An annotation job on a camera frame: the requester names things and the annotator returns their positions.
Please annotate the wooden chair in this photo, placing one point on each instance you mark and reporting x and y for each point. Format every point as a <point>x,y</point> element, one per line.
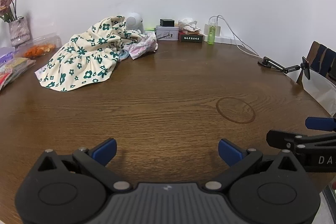
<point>321,56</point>

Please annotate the cream dress with green flowers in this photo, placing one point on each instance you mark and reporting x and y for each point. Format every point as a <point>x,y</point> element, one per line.
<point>84,61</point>

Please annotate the green and white packs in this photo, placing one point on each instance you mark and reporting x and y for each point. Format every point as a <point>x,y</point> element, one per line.
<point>150,29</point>

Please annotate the yellow snack packet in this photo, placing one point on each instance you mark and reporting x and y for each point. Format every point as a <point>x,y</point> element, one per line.
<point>19,64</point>

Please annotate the green spray bottle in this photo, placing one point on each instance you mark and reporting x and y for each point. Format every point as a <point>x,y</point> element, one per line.
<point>211,36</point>

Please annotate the dark red tissue box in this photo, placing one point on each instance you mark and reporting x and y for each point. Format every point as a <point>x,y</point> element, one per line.
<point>190,37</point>

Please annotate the white paper bag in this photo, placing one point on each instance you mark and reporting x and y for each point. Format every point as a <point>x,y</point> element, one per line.
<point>320,87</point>

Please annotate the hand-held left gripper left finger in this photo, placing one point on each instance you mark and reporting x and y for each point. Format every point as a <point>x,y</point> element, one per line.
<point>106,151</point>

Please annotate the white robot speaker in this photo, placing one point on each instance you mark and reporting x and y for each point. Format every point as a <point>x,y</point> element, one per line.
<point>134,20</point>

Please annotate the small black box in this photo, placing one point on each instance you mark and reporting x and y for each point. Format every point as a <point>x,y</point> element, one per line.
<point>167,22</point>

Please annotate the red snack packet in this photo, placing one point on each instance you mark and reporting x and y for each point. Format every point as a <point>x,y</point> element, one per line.
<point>5,79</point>

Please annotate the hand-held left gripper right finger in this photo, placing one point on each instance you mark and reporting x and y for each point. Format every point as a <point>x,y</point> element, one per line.
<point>229,151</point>

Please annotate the patterned flower vase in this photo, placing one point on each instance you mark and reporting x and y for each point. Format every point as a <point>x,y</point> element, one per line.
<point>19,32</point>

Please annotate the purple packet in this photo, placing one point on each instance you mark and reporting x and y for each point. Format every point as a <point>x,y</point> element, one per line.
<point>6,54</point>

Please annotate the white charger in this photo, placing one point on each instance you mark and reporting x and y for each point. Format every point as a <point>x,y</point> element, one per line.
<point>218,29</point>

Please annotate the grey tin box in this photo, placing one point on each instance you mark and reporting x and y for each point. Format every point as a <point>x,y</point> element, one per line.
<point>166,33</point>

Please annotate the light blue cloth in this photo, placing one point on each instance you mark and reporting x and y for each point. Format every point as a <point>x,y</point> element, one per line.
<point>122,55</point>

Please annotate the pink floral dress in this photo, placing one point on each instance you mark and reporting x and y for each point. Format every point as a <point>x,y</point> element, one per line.
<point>143,48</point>

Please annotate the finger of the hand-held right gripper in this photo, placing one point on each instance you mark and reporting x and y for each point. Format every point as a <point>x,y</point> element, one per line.
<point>281,138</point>
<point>320,124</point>

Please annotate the white power strip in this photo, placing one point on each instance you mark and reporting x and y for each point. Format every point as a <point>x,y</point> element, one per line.
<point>225,40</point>

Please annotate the clear container of orange peels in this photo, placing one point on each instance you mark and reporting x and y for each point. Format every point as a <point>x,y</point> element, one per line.
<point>39,50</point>

